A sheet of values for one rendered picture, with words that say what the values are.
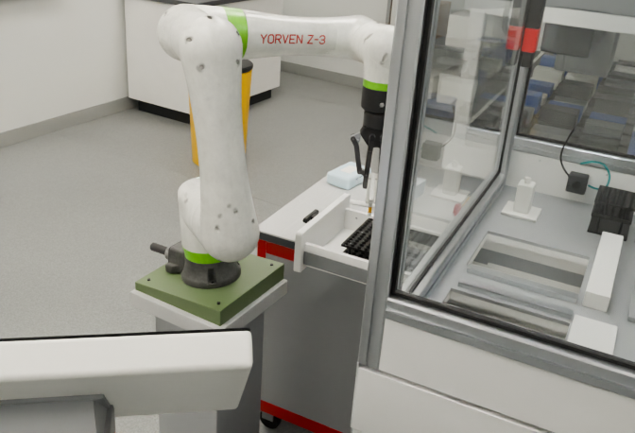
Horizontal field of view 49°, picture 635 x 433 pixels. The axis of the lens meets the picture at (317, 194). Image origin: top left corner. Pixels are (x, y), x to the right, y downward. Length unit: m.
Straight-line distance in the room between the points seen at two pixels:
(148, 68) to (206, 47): 4.04
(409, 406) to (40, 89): 4.16
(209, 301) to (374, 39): 0.71
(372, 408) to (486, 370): 0.24
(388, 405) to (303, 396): 1.05
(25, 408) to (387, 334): 0.57
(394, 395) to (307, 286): 0.87
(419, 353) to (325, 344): 0.98
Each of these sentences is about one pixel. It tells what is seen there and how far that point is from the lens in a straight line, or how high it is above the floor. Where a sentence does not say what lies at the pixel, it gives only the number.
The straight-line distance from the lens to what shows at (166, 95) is 5.33.
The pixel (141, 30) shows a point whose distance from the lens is 5.37.
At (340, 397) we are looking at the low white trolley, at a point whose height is 0.27.
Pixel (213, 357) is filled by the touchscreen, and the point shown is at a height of 1.18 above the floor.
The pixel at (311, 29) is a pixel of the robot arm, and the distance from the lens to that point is 1.64.
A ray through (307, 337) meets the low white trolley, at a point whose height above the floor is 0.44.
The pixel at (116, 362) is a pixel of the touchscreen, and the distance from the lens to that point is 0.87.
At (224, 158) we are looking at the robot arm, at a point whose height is 1.18.
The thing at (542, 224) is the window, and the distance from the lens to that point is 1.06.
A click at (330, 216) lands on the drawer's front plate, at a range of 1.83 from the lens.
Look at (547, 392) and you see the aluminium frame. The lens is 1.17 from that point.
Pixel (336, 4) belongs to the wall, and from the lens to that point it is 6.52.
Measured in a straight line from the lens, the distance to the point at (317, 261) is 1.72.
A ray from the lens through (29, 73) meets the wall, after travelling 5.01.
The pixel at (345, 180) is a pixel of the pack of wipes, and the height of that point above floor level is 0.80.
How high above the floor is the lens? 1.70
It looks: 24 degrees down
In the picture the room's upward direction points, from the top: 4 degrees clockwise
